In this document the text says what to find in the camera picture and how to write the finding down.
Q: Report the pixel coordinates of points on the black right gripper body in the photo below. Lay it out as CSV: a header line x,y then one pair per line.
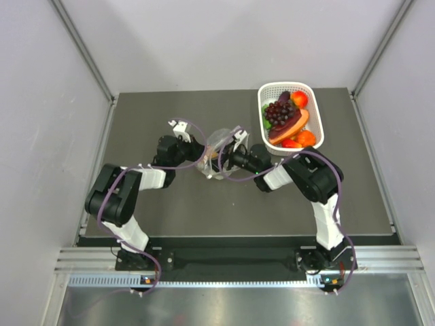
x,y
241,159

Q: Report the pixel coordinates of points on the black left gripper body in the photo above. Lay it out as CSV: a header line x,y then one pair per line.
x,y
185,151

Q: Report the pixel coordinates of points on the fake peach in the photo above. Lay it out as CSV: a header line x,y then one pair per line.
x,y
211,153

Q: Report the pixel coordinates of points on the clear zip top bag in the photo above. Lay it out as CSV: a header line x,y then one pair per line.
x,y
218,140

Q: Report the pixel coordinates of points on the red yellow fake mango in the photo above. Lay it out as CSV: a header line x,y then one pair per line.
x,y
290,143

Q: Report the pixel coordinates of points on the dark purple fake grapes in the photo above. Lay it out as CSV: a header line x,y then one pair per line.
x,y
279,113

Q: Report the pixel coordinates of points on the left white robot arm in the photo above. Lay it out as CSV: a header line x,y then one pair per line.
x,y
113,196

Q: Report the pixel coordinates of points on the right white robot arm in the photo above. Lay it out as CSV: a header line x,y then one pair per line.
x,y
317,178

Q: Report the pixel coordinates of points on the green fake vegetable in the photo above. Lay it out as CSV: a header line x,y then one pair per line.
x,y
266,123

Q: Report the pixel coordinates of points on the fake papaya half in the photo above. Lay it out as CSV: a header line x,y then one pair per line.
x,y
288,128

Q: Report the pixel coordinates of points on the orange fake pumpkin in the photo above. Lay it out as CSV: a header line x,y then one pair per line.
x,y
306,138

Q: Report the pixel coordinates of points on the purple fake eggplant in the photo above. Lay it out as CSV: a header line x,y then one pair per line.
x,y
284,97

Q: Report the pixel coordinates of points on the white perforated plastic basket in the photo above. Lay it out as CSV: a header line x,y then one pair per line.
x,y
270,92

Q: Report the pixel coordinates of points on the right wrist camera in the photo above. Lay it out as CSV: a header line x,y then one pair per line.
x,y
240,138

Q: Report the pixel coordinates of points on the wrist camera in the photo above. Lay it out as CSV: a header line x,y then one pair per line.
x,y
181,130
240,138

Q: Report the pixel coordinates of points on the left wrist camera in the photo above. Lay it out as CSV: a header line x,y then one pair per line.
x,y
181,130

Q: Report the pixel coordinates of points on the aluminium frame post left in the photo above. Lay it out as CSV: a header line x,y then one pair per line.
x,y
64,16

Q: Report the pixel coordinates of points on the aluminium frame post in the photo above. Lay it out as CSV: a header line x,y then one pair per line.
x,y
392,28
64,16

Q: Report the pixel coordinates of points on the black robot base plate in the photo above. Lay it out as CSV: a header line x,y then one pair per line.
x,y
234,259

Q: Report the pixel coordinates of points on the aluminium frame post right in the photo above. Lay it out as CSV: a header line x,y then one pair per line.
x,y
392,28

